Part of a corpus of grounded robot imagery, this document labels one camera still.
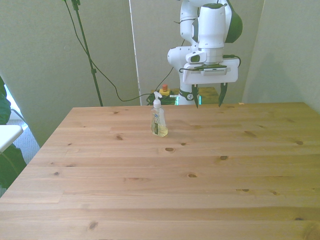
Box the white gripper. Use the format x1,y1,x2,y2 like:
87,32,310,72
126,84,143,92
181,58,239,109

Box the clear sanitizer pump bottle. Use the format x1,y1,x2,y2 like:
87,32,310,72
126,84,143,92
149,91,169,138

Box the yellow emergency stop box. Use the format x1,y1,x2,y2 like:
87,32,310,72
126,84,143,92
159,84,171,98

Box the white side table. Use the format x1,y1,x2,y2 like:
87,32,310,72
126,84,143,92
0,124,25,153

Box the green plant leaves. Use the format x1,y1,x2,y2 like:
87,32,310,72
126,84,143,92
0,75,28,189

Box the coiled dark cable bundle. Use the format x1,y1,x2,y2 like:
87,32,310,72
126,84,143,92
145,93,180,106

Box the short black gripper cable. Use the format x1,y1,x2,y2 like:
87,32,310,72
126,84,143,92
222,54,242,69

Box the long black cable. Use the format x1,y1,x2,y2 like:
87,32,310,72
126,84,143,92
62,0,152,103

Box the black camera tripod stand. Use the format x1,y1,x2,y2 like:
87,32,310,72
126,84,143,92
70,0,104,107

